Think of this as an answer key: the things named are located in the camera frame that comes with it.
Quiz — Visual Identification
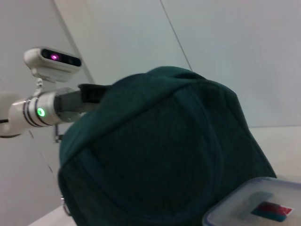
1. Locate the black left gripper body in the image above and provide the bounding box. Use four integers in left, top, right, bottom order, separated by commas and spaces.
54, 83, 111, 113

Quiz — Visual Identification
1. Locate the dark teal lunch bag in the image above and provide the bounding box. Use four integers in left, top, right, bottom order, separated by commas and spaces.
57, 65, 278, 226

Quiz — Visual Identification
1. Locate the clear plastic food container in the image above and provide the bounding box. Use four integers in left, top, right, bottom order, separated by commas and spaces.
202, 176, 301, 226

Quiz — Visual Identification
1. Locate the white cabinet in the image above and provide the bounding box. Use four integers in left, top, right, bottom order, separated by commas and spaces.
0, 0, 301, 212

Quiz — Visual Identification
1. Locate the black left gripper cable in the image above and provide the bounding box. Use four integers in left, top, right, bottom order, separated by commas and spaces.
53, 122, 64, 143

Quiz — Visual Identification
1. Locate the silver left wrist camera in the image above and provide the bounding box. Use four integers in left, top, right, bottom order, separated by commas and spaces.
23, 48, 82, 83

